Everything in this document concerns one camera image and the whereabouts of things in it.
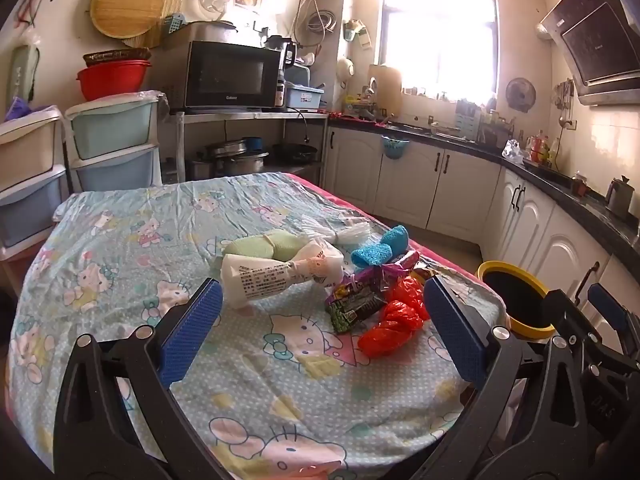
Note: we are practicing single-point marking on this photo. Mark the black range hood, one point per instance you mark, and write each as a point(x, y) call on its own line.
point(600, 45)

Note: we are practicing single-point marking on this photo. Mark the white blue storage drawer unit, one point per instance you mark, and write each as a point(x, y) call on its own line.
point(25, 150)

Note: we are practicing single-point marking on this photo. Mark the purple snack wrapper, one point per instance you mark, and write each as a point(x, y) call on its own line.
point(372, 275)

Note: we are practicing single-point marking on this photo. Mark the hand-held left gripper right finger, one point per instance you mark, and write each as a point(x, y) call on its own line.
point(455, 330)

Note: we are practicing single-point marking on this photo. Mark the kitchen window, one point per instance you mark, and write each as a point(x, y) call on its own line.
point(440, 35)

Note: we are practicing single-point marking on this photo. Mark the black microwave oven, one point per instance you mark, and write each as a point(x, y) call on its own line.
point(225, 75)

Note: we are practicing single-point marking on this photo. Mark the clear plastic bag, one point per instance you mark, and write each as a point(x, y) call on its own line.
point(512, 150)

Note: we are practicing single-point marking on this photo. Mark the round bamboo tray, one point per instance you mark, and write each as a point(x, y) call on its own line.
point(125, 5)
point(172, 5)

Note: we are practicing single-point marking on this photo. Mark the white kitchen cabinets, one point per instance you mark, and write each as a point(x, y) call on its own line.
point(465, 190)

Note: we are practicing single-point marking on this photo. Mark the blue storage box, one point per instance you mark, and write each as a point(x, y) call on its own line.
point(305, 97)

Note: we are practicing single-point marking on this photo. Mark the cartoon cat printed blanket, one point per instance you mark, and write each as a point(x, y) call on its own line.
point(125, 270)

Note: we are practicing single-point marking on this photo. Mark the dark glass jar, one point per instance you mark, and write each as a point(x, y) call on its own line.
point(581, 185)

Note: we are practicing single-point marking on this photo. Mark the yellow rimmed black bin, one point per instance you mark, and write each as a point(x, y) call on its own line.
point(530, 332)

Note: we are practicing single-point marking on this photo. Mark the brown wicker basket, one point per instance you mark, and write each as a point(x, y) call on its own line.
point(117, 55)

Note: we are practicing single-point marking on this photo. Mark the blue sponge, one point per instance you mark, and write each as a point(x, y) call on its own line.
point(372, 255)

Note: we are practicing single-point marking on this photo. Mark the dark yellow-green snack wrapper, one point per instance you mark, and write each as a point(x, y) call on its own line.
point(355, 307)

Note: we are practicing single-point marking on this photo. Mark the pale green hanging pouch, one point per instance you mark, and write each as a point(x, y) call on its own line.
point(24, 72)

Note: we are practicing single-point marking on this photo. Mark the red plastic basin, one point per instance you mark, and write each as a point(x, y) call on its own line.
point(112, 82)

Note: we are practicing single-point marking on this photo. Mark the white printed plastic packet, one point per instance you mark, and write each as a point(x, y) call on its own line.
point(250, 280)

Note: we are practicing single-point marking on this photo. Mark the steel cooking pot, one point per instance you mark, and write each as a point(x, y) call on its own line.
point(245, 165)

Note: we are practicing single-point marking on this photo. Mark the purple cloth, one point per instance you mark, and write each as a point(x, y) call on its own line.
point(19, 110)

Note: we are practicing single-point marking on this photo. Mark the red plastic bag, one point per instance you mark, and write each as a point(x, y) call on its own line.
point(395, 325)

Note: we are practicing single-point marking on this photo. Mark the small dark wall fan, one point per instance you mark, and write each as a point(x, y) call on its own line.
point(521, 94)

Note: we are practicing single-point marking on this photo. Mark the small blue plastic basket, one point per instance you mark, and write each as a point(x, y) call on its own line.
point(175, 22)

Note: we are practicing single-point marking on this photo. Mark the pale green sponge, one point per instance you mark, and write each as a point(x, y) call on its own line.
point(260, 245)

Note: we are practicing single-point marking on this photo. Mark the black counter rack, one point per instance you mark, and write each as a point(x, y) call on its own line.
point(495, 132)

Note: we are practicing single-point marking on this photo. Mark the red bottle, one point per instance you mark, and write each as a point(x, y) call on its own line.
point(537, 147)

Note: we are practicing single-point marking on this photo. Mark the black wok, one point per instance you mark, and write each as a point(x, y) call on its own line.
point(295, 152)

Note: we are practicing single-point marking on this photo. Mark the pale blue drawer organizer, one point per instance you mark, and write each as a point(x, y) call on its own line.
point(468, 120)

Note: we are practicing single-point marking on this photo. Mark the red patterned cloth strip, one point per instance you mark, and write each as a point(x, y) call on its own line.
point(340, 115)

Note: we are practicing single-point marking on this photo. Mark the wooden cutting board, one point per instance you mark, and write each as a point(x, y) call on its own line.
point(385, 85)

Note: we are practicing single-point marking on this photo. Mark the blue hanging cabinet bin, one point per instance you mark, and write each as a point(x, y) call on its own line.
point(395, 149)

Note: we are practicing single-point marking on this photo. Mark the steel pan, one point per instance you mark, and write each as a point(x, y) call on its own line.
point(225, 149)

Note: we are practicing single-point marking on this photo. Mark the hanging kitchen utensils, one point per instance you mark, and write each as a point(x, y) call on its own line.
point(565, 102)

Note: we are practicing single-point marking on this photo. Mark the chrome faucet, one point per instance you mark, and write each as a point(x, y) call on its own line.
point(371, 90)

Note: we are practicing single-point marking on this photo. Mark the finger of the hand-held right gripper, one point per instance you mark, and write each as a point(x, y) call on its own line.
point(570, 315)
point(607, 306)

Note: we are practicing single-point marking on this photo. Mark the grey lidded pot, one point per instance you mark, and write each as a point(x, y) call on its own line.
point(212, 32)

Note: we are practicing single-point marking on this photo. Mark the steel lidded pitcher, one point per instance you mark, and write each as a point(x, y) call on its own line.
point(620, 197)

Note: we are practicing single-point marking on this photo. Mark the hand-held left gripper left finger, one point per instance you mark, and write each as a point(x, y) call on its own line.
point(192, 330)

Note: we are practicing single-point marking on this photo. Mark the clear plastic wrapper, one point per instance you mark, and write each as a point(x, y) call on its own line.
point(345, 232)

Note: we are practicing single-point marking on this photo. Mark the blue can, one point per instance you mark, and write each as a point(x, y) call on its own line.
point(255, 144)

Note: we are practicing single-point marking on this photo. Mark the dark stone countertop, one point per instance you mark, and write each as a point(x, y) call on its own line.
point(575, 185)

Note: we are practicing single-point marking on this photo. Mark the metal shelf rack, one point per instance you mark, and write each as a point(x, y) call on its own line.
point(250, 116)

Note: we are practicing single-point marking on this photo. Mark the yellow bottle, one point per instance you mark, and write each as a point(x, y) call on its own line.
point(554, 152)

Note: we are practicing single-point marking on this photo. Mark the teal blue storage drawer unit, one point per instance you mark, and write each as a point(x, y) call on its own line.
point(110, 130)

